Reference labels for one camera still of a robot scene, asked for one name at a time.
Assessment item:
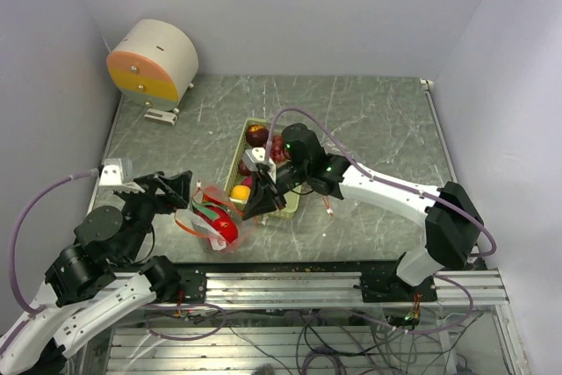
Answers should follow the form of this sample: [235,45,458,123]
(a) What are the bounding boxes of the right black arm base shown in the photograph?
[353,272,437,303]

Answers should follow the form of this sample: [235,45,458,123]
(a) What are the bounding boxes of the pink dragon fruit toy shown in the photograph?
[191,202,231,227]

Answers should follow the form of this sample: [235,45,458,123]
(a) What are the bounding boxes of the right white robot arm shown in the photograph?
[242,123,483,301]

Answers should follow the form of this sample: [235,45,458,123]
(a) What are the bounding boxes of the purple grape bunch toy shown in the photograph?
[270,134,287,164]

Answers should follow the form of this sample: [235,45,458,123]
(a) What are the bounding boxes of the round cream drawer cabinet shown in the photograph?
[106,18,199,112]

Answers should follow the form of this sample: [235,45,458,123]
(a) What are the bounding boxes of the bright red apple toy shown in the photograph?
[211,217,239,244]

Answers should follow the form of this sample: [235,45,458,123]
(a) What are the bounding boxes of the pale green plastic basket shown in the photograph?
[223,118,304,221]

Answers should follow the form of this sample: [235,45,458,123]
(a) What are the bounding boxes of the orange fruit toy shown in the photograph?
[229,184,251,202]

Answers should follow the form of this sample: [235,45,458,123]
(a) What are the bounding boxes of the loose cables under table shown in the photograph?
[144,278,488,375]

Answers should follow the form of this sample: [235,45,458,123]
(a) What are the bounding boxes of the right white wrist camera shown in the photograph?
[242,148,277,177]

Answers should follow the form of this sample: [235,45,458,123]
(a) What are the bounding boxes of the purple sweet potato toy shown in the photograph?
[241,176,253,188]

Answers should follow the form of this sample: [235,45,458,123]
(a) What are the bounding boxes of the small white grey block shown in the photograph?
[144,108,179,126]

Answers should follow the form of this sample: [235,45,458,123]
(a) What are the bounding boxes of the clear orange zip bag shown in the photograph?
[174,180,258,254]

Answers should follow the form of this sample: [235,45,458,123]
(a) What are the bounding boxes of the aluminium frame rail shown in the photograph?
[52,260,528,375]

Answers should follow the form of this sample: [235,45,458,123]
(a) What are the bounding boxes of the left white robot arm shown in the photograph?
[1,165,192,374]

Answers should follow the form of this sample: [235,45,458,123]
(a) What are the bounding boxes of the dark brown passion fruit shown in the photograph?
[237,162,251,177]

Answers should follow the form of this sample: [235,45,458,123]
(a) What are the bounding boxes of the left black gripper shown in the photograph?
[118,168,192,262]

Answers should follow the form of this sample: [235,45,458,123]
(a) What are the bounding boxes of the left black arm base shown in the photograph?
[140,256,207,304]

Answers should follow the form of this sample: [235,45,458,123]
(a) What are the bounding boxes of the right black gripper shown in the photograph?
[241,161,310,220]

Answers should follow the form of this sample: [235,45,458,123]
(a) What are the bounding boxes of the dark red apple toy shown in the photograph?
[245,124,269,148]

